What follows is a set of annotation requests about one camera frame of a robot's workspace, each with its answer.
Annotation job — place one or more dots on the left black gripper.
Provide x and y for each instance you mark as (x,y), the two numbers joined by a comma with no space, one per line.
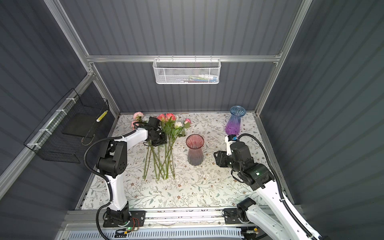
(164,140)

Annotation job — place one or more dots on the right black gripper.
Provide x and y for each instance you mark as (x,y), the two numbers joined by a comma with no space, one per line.
(220,158)

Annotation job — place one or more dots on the pink rose stem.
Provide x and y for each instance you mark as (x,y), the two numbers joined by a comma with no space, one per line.
(162,148)
(167,130)

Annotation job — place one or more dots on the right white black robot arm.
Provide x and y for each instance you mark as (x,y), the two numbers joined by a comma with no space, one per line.
(288,223)

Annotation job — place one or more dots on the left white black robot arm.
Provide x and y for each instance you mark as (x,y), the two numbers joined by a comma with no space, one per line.
(113,162)

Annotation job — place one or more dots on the red pink glass vase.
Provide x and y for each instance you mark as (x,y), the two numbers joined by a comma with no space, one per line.
(195,144)

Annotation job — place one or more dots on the blue purple glass vase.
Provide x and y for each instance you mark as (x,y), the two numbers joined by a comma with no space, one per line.
(234,124)

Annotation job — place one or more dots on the white pink bud spray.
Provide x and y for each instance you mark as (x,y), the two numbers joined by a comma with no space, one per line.
(176,127)

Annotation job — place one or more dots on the pale pink flower spray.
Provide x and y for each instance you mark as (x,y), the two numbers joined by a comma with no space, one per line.
(139,117)

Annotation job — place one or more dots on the floral patterned table mat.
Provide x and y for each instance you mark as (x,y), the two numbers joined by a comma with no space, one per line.
(206,185)

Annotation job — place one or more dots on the yellow green marker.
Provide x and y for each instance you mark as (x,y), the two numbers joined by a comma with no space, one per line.
(101,116)

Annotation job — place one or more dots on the pens in white basket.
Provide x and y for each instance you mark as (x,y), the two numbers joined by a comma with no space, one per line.
(211,79)

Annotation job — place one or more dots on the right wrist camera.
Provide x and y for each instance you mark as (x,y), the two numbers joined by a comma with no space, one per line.
(230,139)

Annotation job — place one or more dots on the white wire mesh basket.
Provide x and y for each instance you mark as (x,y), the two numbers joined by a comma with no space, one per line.
(170,72)

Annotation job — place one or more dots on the black wire basket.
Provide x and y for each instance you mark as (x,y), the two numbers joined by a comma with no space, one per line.
(66,135)

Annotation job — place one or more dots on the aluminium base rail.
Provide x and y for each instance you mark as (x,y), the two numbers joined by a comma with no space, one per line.
(165,217)

